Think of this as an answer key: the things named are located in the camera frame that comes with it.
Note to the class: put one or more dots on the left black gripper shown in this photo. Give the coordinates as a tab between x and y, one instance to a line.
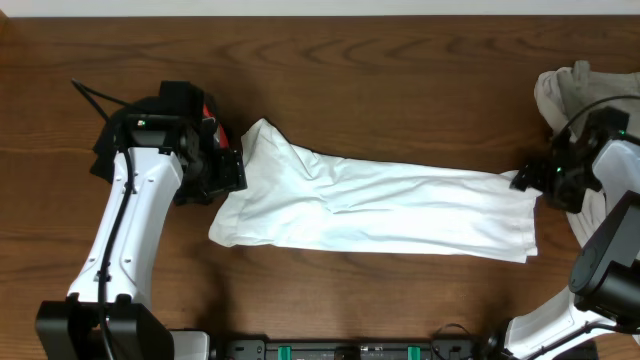
230	170

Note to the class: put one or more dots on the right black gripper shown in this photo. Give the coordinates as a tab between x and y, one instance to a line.
534	174

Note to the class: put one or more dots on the white t-shirt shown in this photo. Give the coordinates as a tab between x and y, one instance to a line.
296	198

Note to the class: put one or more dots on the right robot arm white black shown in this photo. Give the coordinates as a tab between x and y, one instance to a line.
602	296

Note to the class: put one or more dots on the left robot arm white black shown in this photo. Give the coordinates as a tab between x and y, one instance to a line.
159	161

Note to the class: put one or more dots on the grey beige garment pile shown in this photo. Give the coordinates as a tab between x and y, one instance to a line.
559	95

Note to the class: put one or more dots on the black folded garment red trim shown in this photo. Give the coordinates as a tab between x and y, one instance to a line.
107	150

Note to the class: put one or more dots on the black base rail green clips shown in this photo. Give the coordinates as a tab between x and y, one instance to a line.
350	350

